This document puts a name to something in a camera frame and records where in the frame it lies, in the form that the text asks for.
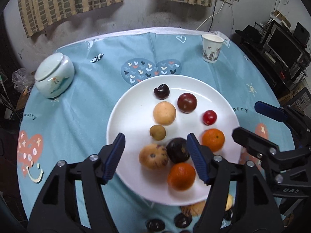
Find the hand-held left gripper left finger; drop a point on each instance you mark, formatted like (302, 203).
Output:
(114, 157)

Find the clear plastic bag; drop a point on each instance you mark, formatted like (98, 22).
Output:
(23, 79)

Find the dark purple plum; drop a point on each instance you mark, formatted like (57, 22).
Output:
(228, 215)
(182, 220)

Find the dark mangosteen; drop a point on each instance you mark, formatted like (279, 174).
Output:
(177, 150)

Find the printed paper cup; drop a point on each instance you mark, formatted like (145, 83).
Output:
(211, 49)

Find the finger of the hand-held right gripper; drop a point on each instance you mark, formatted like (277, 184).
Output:
(255, 140)
(269, 111)

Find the black speaker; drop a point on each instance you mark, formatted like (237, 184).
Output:
(301, 32)

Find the red cherry tomato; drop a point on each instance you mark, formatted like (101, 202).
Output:
(209, 117)

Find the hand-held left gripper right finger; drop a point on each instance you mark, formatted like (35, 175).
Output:
(198, 160)

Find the computer monitor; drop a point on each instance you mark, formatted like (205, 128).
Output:
(284, 47)

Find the beige box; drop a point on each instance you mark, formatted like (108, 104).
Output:
(280, 18)

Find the black hat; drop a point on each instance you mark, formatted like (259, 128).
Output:
(250, 34)

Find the orange tangerine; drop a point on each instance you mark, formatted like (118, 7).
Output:
(213, 140)
(181, 176)

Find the striped beige pepino melon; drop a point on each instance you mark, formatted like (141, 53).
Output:
(153, 156)
(194, 208)

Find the small beige fruit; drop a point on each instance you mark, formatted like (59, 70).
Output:
(229, 202)

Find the white round plate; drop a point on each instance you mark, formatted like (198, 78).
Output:
(136, 102)

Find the white remote control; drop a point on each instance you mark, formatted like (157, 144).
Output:
(271, 56)

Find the black media stand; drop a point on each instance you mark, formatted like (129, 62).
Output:
(264, 68)

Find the red plum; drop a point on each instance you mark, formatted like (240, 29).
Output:
(186, 103)

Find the brown longan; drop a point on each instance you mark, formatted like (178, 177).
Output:
(158, 132)

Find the large beige round fruit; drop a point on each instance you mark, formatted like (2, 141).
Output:
(164, 113)

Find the pale green ceramic jar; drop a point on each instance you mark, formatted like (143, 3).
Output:
(54, 75)

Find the blue printed tablecloth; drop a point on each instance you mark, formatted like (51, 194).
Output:
(85, 77)

